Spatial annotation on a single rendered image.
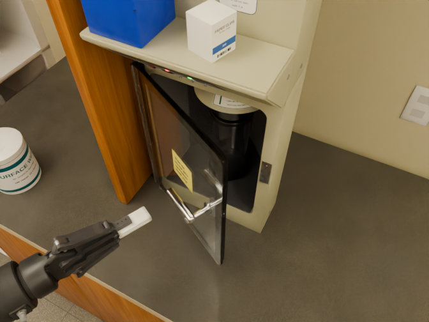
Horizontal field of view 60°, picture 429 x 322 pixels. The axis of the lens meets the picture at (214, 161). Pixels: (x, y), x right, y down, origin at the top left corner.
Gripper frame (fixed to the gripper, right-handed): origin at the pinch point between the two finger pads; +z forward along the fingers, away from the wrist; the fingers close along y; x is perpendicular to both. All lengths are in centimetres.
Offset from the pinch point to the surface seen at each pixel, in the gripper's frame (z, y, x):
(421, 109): 79, -6, -11
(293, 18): 29.3, 35.4, -5.8
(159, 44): 13.9, 30.9, 6.0
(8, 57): -3, -28, 116
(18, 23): 7, -22, 128
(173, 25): 18.4, 30.8, 9.3
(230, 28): 21.2, 34.8, -1.9
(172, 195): 9.5, 0.7, 0.4
